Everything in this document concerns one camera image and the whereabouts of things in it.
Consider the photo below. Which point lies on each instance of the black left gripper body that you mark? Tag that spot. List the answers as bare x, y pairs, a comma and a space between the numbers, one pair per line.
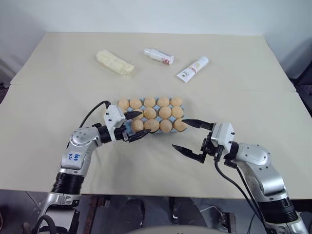
123, 132

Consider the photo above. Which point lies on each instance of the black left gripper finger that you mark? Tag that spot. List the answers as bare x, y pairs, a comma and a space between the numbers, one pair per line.
134, 114
137, 136

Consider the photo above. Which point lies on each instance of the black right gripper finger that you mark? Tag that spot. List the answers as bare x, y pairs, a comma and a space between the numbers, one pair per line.
189, 153
198, 123

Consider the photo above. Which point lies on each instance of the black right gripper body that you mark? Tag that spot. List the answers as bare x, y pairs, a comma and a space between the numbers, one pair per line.
207, 148

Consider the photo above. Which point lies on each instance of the tan egg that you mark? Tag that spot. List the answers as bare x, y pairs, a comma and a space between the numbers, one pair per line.
137, 125
163, 101
151, 125
123, 103
135, 103
177, 111
166, 126
180, 125
149, 102
176, 101
138, 118
150, 113
165, 112

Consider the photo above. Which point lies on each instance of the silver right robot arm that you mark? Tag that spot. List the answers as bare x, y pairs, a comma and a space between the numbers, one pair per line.
258, 156

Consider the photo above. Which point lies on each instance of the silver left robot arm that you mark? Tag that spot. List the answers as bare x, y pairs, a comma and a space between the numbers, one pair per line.
78, 146

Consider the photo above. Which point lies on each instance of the light blue egg tray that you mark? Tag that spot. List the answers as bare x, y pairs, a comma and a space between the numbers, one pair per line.
170, 119

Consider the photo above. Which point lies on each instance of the white cosmetic tube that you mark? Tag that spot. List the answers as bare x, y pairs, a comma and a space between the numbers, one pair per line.
193, 69

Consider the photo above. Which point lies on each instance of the plastic-wrapped pale bread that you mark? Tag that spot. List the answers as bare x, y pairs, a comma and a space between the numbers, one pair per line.
114, 62

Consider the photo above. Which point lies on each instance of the dark rounded shape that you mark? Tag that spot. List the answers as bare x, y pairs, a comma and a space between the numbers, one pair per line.
187, 210
131, 213

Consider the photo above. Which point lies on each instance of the white plastic bottle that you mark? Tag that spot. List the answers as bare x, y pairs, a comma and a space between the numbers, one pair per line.
158, 56

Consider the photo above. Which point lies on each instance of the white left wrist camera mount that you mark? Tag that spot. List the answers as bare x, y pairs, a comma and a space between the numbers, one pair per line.
113, 117

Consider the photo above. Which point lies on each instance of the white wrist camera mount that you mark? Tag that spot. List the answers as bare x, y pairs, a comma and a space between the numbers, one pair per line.
224, 136
113, 117

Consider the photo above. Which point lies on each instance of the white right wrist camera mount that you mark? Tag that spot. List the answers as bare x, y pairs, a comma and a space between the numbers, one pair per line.
224, 136

